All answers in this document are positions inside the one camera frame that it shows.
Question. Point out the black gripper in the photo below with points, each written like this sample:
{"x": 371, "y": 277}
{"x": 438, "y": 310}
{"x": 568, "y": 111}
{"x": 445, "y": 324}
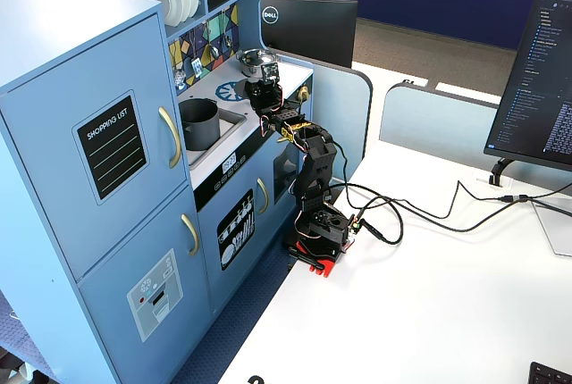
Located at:
{"x": 257, "y": 91}

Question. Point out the gray pot lid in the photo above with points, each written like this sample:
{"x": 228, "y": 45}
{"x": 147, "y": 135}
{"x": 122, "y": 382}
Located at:
{"x": 243, "y": 88}

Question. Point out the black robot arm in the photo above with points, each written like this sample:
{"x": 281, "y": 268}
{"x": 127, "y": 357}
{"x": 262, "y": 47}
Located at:
{"x": 315, "y": 165}

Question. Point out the red robot base clamp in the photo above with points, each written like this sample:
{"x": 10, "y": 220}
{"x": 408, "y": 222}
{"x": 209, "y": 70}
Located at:
{"x": 319, "y": 259}

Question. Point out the silver metal pot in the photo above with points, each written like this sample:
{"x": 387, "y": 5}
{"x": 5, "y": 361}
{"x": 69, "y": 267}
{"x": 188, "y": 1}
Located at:
{"x": 252, "y": 62}

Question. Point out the gold stove knob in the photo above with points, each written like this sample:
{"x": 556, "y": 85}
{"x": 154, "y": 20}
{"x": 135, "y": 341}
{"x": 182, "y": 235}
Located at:
{"x": 304, "y": 94}

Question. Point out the silver toy ladle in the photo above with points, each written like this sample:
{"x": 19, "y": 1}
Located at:
{"x": 214, "y": 50}

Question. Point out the silver toy spatula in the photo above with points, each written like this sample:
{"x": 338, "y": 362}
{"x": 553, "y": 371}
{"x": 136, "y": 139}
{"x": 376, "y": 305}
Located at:
{"x": 196, "y": 67}

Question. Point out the gray pot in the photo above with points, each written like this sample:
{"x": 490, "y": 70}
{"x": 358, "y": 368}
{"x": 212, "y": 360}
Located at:
{"x": 199, "y": 124}

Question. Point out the black Dell monitor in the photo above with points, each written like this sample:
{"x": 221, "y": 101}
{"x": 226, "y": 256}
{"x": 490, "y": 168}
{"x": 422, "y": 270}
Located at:
{"x": 308, "y": 29}

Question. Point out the silver toy strainer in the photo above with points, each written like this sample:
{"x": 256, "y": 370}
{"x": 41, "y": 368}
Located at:
{"x": 179, "y": 77}

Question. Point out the light blue desk divider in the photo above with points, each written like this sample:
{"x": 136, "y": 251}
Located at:
{"x": 433, "y": 120}
{"x": 344, "y": 111}

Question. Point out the blue toy kitchen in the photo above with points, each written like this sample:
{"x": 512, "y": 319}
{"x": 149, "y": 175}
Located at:
{"x": 111, "y": 178}

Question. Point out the monitor showing dark code screen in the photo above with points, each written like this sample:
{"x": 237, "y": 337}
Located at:
{"x": 536, "y": 80}

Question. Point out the black keyboard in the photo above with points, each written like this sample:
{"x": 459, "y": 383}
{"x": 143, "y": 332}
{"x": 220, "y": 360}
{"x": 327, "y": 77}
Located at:
{"x": 552, "y": 374}

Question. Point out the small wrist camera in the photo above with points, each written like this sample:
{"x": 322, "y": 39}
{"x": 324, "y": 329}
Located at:
{"x": 270, "y": 71}

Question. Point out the gray monitor base plate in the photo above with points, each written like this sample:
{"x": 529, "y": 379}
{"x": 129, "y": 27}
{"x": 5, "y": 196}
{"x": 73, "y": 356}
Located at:
{"x": 556, "y": 227}

